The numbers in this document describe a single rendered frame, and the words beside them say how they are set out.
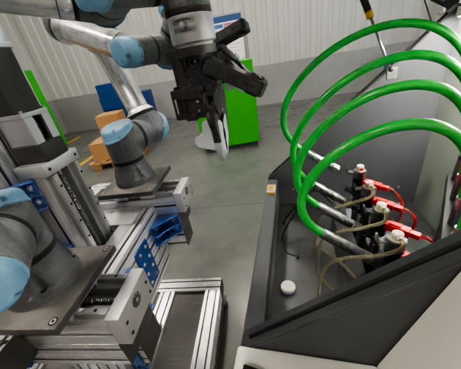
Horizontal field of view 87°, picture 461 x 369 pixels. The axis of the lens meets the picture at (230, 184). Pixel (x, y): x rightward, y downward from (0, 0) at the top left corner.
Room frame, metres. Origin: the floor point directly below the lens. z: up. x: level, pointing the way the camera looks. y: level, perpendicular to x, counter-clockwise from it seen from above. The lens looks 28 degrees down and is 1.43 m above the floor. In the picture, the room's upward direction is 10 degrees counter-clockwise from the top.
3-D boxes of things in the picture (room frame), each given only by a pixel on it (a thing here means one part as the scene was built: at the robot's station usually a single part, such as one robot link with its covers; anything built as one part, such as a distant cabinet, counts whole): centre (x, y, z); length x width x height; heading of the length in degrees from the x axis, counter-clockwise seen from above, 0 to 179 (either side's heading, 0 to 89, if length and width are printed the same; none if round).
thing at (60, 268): (0.42, 0.46, 1.09); 0.15 x 0.15 x 0.10
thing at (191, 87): (0.48, 0.03, 1.39); 0.09 x 0.08 x 0.12; 73
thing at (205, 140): (0.46, 0.03, 1.28); 0.06 x 0.03 x 0.09; 73
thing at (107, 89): (6.78, 2.26, 0.61); 1.26 x 0.48 x 1.22; 81
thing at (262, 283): (0.57, -0.09, 0.87); 0.62 x 0.04 x 0.16; 163
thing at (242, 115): (4.25, -0.15, 0.65); 0.95 x 0.86 x 1.30; 89
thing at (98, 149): (4.55, 1.91, 0.39); 1.20 x 0.85 x 0.79; 3
